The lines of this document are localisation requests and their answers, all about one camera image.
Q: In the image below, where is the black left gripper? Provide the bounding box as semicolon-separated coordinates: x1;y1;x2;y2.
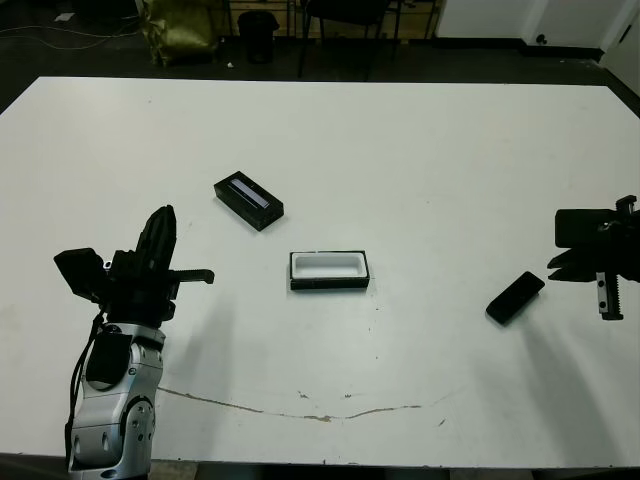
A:
97;204;216;326

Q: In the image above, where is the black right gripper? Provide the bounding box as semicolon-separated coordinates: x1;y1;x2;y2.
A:
547;195;640;322

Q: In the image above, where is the black camera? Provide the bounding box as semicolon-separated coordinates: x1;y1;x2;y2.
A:
485;271;546;326

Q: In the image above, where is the black lid with silver stripe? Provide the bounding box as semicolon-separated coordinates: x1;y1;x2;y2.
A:
213;171;285;233

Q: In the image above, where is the black box with white insert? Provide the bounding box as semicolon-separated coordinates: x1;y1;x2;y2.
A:
288;248;374;293

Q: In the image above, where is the yellow-green plastic bag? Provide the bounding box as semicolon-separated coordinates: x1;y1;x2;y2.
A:
141;0;221;69

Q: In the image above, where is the black waste bin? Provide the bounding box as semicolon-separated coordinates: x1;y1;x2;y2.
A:
237;12;279;65

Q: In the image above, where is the wooden cabinet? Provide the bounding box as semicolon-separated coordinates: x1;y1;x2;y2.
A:
222;0;441;39

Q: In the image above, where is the black chair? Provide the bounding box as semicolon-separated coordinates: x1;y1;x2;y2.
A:
298;0;401;81

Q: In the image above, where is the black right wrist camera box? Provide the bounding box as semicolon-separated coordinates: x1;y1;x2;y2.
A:
554;208;621;249

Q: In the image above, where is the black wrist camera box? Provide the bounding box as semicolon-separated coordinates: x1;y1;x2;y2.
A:
554;208;621;249
53;247;109;305

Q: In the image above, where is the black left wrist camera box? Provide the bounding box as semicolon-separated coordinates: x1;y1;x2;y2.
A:
53;247;109;305

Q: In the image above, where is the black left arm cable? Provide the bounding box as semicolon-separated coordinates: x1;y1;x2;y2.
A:
64;309;109;451

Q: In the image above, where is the thin white floor cable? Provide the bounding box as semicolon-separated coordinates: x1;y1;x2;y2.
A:
0;19;146;51

